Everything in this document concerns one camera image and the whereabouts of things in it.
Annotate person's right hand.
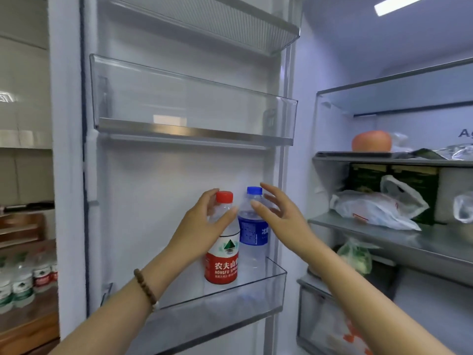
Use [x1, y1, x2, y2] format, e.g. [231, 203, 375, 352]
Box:
[251, 183, 323, 256]

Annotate person's left hand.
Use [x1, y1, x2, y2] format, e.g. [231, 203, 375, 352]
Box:
[168, 188, 238, 264]

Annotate red cap water bottle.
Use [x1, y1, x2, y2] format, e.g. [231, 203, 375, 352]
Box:
[204, 191, 240, 285]

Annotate person's left forearm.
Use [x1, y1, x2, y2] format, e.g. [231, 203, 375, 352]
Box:
[48, 249, 209, 355]

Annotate person's right forearm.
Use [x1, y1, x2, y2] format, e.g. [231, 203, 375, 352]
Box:
[296, 234, 456, 355]

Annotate blue cap water bottle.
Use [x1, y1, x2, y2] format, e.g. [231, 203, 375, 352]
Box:
[237, 186, 272, 278]

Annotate clear door bin holding bottles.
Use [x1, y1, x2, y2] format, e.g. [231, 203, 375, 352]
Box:
[99, 256, 288, 355]

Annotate white fridge door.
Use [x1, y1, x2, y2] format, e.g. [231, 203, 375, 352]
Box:
[47, 0, 302, 355]

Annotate bag of green vegetables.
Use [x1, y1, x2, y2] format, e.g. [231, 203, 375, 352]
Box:
[336, 237, 382, 276]

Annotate dark green box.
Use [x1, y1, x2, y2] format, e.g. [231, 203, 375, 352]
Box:
[349, 163, 389, 193]
[389, 165, 441, 226]

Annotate white plastic bag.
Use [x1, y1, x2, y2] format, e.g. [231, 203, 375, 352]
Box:
[330, 175, 430, 231]

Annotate clear door bin metal trim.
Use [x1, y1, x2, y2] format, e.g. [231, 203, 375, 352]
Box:
[89, 54, 299, 147]

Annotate glass fridge shelf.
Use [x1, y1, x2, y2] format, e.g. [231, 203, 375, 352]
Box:
[312, 151, 473, 168]
[317, 57, 473, 117]
[307, 212, 473, 287]

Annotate clear fridge drawer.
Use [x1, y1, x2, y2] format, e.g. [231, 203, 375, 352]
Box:
[296, 278, 374, 355]

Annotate orange red apple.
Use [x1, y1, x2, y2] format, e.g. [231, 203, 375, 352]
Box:
[351, 130, 393, 153]

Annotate bag with orange contents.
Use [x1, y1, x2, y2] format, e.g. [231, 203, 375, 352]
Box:
[310, 302, 371, 355]

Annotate dark flat packet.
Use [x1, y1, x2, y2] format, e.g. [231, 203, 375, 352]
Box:
[411, 148, 448, 160]

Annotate ribbed clear door bin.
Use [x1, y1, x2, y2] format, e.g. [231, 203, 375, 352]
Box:
[106, 0, 301, 57]

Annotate wooden rack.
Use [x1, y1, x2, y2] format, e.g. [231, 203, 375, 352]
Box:
[0, 212, 47, 250]

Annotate crumpled clear plastic bag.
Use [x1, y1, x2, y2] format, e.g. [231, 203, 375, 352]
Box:
[391, 132, 473, 161]

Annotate pack of water bottles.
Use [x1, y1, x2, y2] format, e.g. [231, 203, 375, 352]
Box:
[0, 250, 59, 315]

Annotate wooden table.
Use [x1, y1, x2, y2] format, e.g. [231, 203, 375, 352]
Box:
[0, 284, 60, 355]

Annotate fridge light strip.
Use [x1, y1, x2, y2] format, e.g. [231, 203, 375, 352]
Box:
[374, 0, 431, 17]

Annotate wooden bead bracelet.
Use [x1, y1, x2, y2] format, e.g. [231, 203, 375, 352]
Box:
[133, 268, 160, 313]

